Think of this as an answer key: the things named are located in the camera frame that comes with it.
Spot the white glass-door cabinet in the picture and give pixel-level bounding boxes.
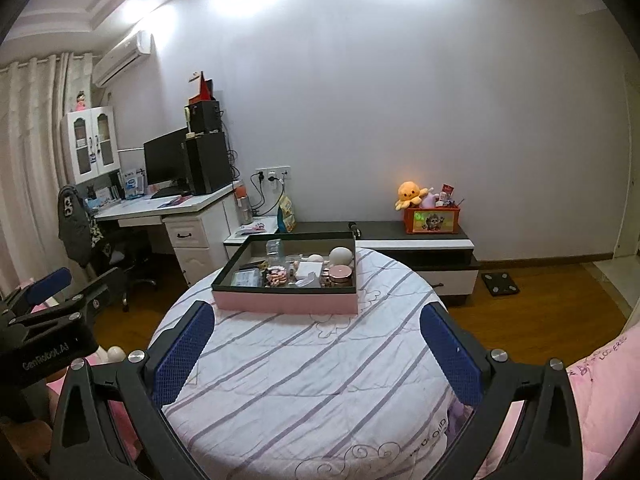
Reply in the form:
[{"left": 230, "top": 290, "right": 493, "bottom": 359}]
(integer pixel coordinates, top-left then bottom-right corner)
[{"left": 61, "top": 106, "right": 121, "bottom": 185}]

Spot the black computer tower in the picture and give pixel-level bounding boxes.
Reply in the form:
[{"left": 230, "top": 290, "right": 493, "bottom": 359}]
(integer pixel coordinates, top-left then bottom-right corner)
[{"left": 185, "top": 131, "right": 234, "bottom": 196}]

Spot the white striped quilt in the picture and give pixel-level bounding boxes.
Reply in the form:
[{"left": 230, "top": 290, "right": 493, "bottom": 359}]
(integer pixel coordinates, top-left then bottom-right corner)
[{"left": 147, "top": 247, "right": 476, "bottom": 480}]

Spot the black speaker box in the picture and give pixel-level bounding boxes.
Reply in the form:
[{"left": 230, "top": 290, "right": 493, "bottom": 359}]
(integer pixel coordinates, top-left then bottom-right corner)
[{"left": 184, "top": 100, "right": 221, "bottom": 135}]

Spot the bottle with orange cap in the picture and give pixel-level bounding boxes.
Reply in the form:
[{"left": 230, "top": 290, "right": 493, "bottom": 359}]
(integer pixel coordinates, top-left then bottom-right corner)
[{"left": 235, "top": 185, "right": 253, "bottom": 226}]

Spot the blue white box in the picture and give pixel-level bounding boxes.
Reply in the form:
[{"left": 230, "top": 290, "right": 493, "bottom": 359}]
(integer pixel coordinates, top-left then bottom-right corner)
[{"left": 122, "top": 169, "right": 147, "bottom": 200}]

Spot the black computer monitor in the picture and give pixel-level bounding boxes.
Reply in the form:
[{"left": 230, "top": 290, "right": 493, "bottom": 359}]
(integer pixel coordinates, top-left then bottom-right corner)
[{"left": 143, "top": 127, "right": 191, "bottom": 193}]

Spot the blue yellow snack bag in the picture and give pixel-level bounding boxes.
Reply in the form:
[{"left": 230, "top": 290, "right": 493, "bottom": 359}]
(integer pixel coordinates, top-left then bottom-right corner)
[{"left": 276, "top": 195, "right": 297, "bottom": 233}]

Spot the white wall outlet strip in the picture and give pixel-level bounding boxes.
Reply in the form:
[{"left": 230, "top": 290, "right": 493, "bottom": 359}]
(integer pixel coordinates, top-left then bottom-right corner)
[{"left": 256, "top": 165, "right": 292, "bottom": 183}]

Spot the black bathroom scale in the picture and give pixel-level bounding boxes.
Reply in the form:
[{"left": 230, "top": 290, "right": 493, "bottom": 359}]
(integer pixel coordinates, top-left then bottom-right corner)
[{"left": 481, "top": 272, "right": 521, "bottom": 297}]

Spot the black office chair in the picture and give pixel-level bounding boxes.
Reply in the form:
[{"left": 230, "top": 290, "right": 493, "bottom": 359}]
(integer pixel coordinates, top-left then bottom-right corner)
[{"left": 85, "top": 227, "right": 161, "bottom": 313}]

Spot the red gift box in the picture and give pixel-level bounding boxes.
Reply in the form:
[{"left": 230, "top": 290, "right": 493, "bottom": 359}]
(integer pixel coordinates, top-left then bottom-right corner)
[{"left": 188, "top": 71, "right": 215, "bottom": 103}]

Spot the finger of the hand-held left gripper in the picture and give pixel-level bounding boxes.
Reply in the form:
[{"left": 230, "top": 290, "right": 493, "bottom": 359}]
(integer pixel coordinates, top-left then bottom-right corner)
[
  {"left": 7, "top": 266, "right": 125, "bottom": 333},
  {"left": 0, "top": 266, "right": 73, "bottom": 318}
]

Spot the black power cable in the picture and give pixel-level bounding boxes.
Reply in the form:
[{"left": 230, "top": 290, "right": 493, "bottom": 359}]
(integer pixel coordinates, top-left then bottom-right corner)
[{"left": 250, "top": 172, "right": 266, "bottom": 211}]

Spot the rose-gold round compact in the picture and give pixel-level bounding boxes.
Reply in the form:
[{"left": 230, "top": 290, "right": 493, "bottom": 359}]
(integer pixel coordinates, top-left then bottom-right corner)
[{"left": 322, "top": 264, "right": 353, "bottom": 288}]

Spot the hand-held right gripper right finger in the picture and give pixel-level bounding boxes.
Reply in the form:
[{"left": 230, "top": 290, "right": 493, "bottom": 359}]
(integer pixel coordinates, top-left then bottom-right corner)
[{"left": 419, "top": 301, "right": 586, "bottom": 480}]

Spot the pink box dark rim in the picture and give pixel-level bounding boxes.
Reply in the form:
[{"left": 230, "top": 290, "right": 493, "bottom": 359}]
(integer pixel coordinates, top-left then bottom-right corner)
[{"left": 211, "top": 231, "right": 360, "bottom": 315}]

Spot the pink bedsheet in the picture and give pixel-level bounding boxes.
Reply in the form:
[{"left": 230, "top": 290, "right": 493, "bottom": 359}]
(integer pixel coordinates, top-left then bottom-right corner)
[{"left": 30, "top": 322, "right": 640, "bottom": 480}]

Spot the white bedside table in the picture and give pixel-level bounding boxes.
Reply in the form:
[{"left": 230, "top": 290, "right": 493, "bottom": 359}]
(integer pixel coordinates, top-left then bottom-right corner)
[{"left": 223, "top": 216, "right": 296, "bottom": 261}]

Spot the yellow octopus plush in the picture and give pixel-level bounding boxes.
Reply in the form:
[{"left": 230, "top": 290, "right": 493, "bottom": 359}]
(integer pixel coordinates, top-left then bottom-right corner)
[{"left": 395, "top": 181, "right": 429, "bottom": 211}]

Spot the orange toy box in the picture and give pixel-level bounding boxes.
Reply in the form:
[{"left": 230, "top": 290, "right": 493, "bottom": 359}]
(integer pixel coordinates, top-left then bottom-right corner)
[{"left": 404, "top": 205, "right": 461, "bottom": 235}]

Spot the beige curtain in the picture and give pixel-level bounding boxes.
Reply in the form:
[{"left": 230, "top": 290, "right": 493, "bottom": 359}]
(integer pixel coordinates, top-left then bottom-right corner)
[{"left": 0, "top": 52, "right": 96, "bottom": 291}]

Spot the black white low cabinet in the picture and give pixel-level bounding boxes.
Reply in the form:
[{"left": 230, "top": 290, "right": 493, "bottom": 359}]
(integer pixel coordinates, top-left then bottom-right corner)
[{"left": 295, "top": 220, "right": 481, "bottom": 308}]

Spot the white air conditioner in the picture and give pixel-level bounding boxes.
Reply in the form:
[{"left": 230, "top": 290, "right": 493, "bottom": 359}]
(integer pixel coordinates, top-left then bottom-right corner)
[{"left": 91, "top": 30, "right": 152, "bottom": 87}]

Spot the white desk with drawers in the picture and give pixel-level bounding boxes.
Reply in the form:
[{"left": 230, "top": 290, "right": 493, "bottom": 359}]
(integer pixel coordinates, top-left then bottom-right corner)
[{"left": 92, "top": 182, "right": 241, "bottom": 288}]

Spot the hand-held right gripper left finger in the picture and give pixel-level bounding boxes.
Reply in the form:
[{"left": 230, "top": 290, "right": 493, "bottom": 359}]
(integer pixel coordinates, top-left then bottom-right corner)
[{"left": 47, "top": 300, "right": 216, "bottom": 480}]

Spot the dark grey jacket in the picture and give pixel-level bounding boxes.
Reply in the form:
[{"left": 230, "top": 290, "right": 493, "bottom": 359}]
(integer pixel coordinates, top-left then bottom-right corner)
[{"left": 57, "top": 185, "right": 103, "bottom": 268}]

